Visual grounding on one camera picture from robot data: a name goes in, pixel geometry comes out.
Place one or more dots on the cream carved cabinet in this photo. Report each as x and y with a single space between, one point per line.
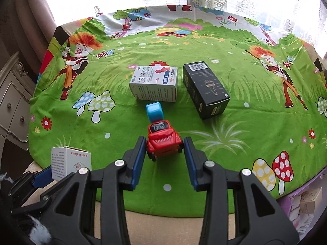
12 102

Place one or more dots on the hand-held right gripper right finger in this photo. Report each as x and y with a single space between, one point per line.
190 163

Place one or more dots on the white medicine box blue red print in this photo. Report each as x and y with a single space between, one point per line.
153 81

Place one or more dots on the white carton with black text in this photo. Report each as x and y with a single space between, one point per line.
66 160

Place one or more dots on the person's left forearm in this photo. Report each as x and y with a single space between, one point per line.
38 232

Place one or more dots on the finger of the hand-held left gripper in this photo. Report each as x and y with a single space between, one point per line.
42 177
43 201

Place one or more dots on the brown pink drape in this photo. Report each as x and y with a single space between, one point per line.
28 17

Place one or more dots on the pink cardboard storage box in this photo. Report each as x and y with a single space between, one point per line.
286 204

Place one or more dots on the black carton with barcode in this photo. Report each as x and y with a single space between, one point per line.
207 89

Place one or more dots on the green cartoon printed cloth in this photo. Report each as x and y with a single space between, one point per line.
242 145

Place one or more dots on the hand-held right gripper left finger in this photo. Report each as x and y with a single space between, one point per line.
136 163

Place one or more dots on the red toy truck blue bucket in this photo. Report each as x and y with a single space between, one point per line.
164 140

